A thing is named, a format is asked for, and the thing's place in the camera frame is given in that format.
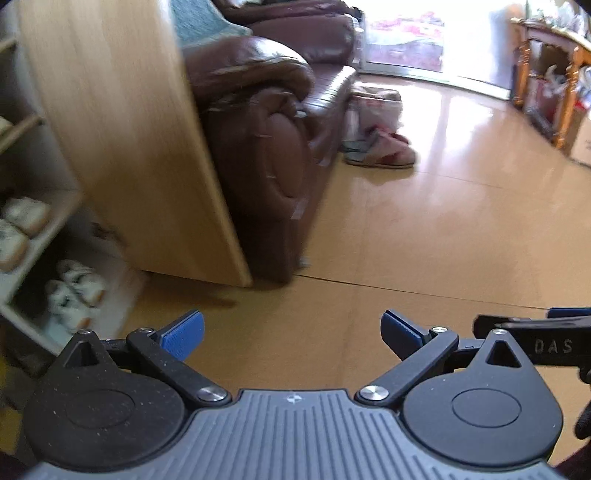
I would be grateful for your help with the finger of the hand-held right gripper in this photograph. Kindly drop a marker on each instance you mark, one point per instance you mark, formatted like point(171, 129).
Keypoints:
point(485, 325)
point(570, 314)

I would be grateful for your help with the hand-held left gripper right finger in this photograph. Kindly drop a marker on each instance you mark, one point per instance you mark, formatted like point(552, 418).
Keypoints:
point(401, 334)

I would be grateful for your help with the pink grey slipper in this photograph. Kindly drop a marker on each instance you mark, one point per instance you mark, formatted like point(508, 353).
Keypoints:
point(388, 157)
point(355, 145)

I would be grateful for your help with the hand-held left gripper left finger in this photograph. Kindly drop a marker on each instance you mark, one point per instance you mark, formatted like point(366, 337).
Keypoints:
point(182, 334)

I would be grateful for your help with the white cabinet shelf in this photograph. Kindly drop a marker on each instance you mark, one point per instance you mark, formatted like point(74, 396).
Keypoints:
point(23, 131)
point(62, 203)

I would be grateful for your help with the teal blanket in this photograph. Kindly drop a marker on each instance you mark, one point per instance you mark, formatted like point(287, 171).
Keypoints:
point(203, 21)

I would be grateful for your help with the white shoe cabinet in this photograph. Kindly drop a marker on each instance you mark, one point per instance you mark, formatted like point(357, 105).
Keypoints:
point(55, 161)

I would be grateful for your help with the orange wooden table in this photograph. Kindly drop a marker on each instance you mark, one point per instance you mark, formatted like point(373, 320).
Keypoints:
point(569, 92)

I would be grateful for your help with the white plastic bag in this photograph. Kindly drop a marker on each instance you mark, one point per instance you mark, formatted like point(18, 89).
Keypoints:
point(374, 108)

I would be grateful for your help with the cardboard box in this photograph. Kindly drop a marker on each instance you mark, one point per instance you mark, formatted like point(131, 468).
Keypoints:
point(582, 138)

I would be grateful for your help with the brown leather sofa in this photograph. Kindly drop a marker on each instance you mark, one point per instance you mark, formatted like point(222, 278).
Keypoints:
point(277, 138)

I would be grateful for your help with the glass balcony door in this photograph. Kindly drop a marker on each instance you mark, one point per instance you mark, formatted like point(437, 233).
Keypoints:
point(406, 37)

